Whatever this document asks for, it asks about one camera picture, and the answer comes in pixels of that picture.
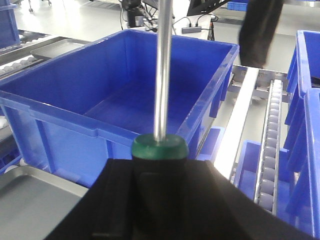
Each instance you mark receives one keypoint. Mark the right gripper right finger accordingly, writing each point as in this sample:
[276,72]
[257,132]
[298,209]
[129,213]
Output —
[217,210]

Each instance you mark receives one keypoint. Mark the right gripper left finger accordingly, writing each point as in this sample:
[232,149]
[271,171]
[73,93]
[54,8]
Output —
[104,212]

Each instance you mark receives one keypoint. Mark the green black screwdriver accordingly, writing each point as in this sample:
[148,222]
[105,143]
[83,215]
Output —
[159,158]

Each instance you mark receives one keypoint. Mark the grey metal tray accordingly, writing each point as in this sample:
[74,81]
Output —
[57,48]
[33,202]

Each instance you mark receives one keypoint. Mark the blue bin on rack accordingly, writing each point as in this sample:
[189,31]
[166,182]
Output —
[72,113]

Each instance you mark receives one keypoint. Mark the right front blue bin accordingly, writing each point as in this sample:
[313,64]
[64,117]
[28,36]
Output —
[303,145]

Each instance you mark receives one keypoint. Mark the steel roller rack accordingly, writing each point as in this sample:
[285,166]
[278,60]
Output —
[249,82]

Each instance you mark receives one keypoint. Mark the right rear blue bin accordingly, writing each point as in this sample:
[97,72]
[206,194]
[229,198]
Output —
[305,62]

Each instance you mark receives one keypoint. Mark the person in black clothes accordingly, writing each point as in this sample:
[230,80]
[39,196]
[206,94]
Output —
[257,31]

